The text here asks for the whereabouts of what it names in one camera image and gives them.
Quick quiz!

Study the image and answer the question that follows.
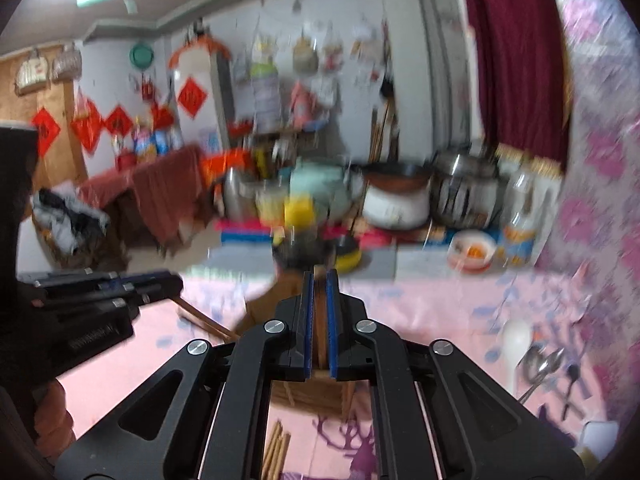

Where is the maroon curtain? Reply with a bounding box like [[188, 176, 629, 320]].
[[457, 0, 573, 176]]

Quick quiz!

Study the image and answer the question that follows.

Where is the yellow frying pan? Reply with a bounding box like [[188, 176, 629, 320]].
[[334, 234, 363, 275]]

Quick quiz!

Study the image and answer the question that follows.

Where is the green plate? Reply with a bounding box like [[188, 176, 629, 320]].
[[129, 42, 153, 68]]

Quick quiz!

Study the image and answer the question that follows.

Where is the red plastic bag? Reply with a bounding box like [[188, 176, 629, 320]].
[[70, 90, 103, 151]]

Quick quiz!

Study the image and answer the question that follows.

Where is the pile of grey clothes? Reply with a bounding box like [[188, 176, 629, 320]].
[[32, 187, 111, 256]]

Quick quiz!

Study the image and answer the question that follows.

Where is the person's left hand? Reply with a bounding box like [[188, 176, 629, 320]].
[[32, 378, 77, 462]]

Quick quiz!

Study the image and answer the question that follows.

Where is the metal spoon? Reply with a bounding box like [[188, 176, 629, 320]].
[[517, 347, 547, 403], [530, 349, 567, 391]]

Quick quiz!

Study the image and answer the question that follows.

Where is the mint green rice cooker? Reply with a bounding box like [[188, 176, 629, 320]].
[[290, 160, 363, 221]]

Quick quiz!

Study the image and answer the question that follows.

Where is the orange cloth cover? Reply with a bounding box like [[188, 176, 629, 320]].
[[169, 35, 232, 68]]

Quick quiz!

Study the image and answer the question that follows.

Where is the red rimmed bowl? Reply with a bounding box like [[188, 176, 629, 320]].
[[446, 230, 498, 273]]

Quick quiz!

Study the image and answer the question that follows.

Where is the electric pressure cooker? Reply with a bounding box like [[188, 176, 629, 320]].
[[431, 152, 501, 228]]

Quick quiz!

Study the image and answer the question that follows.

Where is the brown wooden chopstick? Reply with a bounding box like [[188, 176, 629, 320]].
[[313, 272, 329, 378], [172, 295, 241, 342]]

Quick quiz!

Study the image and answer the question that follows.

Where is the red diamond paper decoration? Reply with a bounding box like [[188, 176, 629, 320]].
[[31, 107, 62, 158], [176, 76, 208, 118], [102, 105, 133, 136]]

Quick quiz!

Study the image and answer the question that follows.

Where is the stacked container green lid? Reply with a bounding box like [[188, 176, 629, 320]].
[[249, 60, 281, 133]]

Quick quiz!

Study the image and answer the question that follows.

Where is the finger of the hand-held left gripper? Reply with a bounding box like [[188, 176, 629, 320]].
[[17, 269, 184, 292], [34, 286, 183, 312]]

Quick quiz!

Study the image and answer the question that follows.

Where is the dark sauce bottle yellow cap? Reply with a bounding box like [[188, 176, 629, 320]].
[[272, 194, 333, 273]]

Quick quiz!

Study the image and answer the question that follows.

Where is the small black spoon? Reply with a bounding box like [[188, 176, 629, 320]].
[[562, 364, 582, 422]]

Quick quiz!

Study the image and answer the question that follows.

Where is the yellow cooking oil jug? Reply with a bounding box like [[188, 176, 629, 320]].
[[132, 120, 156, 163]]

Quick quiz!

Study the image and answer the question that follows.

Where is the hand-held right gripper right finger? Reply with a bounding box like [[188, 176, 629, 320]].
[[325, 269, 584, 480]]

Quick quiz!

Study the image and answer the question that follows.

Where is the wooden slatted chopstick holder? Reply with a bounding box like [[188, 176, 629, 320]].
[[235, 277, 353, 418]]

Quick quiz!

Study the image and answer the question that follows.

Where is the clear plastic oil bottle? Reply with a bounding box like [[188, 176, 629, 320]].
[[502, 170, 538, 267]]

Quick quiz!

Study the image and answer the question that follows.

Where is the white refrigerator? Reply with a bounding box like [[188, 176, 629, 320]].
[[170, 47, 236, 161]]

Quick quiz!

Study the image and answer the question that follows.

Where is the red covered table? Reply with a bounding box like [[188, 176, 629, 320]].
[[80, 145, 206, 261]]

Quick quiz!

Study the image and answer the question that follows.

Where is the white electric pot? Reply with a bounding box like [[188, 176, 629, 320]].
[[362, 180, 432, 231]]

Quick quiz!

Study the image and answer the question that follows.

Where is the white ceramic spoon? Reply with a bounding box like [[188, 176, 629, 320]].
[[500, 319, 533, 396]]

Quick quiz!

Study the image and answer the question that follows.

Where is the stainless steel kettle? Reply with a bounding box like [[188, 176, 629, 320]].
[[217, 167, 261, 221]]

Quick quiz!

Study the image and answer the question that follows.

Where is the wooden chair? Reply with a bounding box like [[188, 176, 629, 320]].
[[32, 210, 126, 270]]

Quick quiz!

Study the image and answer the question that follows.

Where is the pink deer printed bedsheet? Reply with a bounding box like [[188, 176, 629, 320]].
[[55, 265, 607, 480]]

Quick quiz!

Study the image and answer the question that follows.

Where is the orange gift bag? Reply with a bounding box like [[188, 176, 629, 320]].
[[200, 150, 253, 177]]

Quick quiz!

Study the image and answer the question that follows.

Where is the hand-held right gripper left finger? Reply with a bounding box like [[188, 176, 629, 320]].
[[54, 270, 317, 480]]

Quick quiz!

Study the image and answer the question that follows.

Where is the woven basket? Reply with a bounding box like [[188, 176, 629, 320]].
[[50, 42, 82, 83], [15, 50, 51, 96]]

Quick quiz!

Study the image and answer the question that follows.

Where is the group of wooden chopsticks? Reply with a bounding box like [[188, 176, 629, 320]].
[[260, 420, 293, 480]]

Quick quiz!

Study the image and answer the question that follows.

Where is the reddish wok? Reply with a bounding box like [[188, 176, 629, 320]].
[[361, 160, 433, 193]]

